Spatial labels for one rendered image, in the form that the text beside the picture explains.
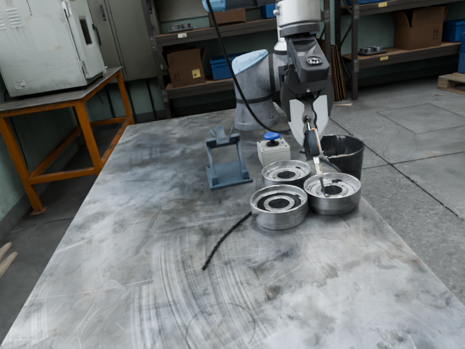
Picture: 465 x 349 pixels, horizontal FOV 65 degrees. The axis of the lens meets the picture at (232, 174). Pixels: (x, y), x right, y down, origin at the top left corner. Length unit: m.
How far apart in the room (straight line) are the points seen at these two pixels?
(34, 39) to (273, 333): 2.63
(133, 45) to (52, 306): 3.97
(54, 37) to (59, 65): 0.18
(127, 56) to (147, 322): 4.07
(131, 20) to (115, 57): 0.43
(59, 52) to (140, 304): 2.42
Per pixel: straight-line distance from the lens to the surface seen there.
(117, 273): 0.65
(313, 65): 0.60
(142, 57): 4.45
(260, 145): 0.92
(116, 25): 4.47
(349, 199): 0.68
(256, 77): 1.16
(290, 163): 0.83
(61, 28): 2.82
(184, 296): 0.56
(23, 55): 2.93
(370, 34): 5.12
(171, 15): 4.65
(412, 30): 4.78
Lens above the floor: 1.17
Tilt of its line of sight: 24 degrees down
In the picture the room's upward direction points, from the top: 9 degrees counter-clockwise
